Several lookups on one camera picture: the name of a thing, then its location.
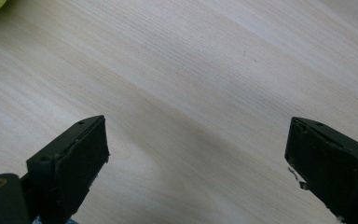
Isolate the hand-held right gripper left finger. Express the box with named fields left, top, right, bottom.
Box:
left=26, top=115, right=110, bottom=224

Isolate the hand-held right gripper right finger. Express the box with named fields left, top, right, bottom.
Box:
left=284, top=116, right=358, bottom=224

